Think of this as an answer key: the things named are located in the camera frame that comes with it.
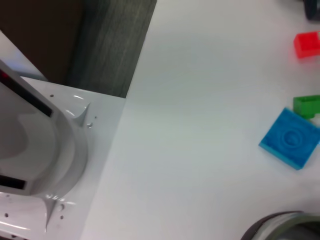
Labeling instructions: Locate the glass teacup black sleeve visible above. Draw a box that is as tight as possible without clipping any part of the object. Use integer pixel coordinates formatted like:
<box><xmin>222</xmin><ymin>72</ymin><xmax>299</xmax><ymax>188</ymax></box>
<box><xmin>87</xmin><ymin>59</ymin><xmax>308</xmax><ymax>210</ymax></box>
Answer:
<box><xmin>302</xmin><ymin>0</ymin><xmax>320</xmax><ymax>21</ymax></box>
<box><xmin>239</xmin><ymin>210</ymin><xmax>320</xmax><ymax>240</ymax></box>

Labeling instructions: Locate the white robot torso base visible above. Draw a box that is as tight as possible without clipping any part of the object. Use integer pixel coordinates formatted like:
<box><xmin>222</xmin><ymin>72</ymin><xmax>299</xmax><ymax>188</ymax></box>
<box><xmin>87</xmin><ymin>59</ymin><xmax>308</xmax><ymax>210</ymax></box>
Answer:
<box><xmin>0</xmin><ymin>29</ymin><xmax>127</xmax><ymax>240</ymax></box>

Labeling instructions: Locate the blue square toy brick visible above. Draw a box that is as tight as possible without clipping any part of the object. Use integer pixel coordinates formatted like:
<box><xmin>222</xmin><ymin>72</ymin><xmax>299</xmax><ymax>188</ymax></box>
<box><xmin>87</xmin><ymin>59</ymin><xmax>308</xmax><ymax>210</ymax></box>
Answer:
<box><xmin>258</xmin><ymin>107</ymin><xmax>320</xmax><ymax>171</ymax></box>

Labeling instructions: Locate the green toy brick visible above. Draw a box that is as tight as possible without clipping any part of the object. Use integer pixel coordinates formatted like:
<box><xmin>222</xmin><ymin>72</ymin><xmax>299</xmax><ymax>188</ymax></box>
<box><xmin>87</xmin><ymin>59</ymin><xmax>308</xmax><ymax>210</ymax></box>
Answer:
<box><xmin>292</xmin><ymin>94</ymin><xmax>320</xmax><ymax>120</ymax></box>

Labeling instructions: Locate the small red square brick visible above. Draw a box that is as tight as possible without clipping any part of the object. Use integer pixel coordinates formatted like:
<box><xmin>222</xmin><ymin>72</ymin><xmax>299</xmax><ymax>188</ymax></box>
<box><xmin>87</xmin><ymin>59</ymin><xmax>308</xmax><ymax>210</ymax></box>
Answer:
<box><xmin>292</xmin><ymin>31</ymin><xmax>320</xmax><ymax>60</ymax></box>

